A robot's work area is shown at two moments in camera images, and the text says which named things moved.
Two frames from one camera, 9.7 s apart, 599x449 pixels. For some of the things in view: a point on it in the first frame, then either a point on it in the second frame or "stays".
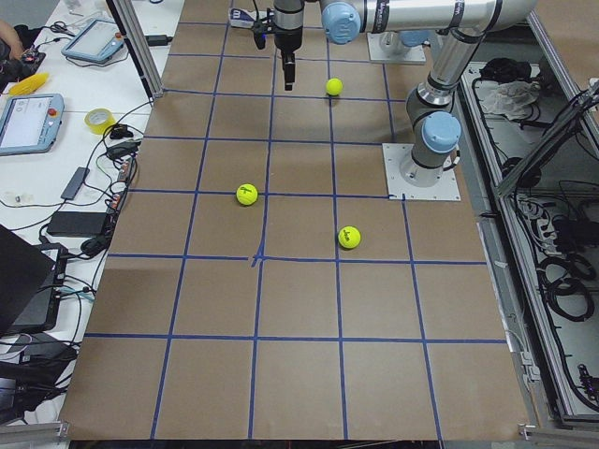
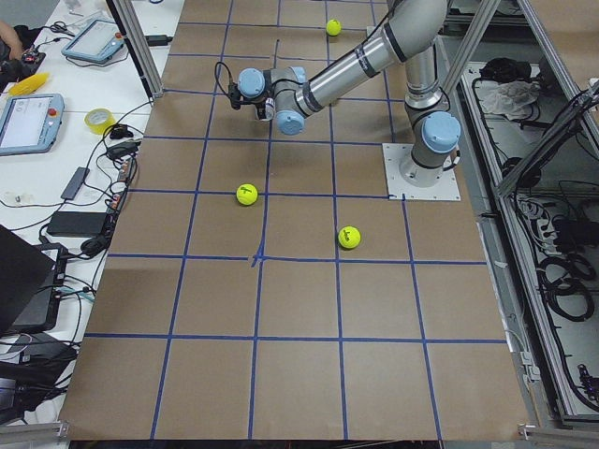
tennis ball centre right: x=349 y=237 stays
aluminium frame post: x=138 y=45 stays
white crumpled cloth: x=512 y=98 stays
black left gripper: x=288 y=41 to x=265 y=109
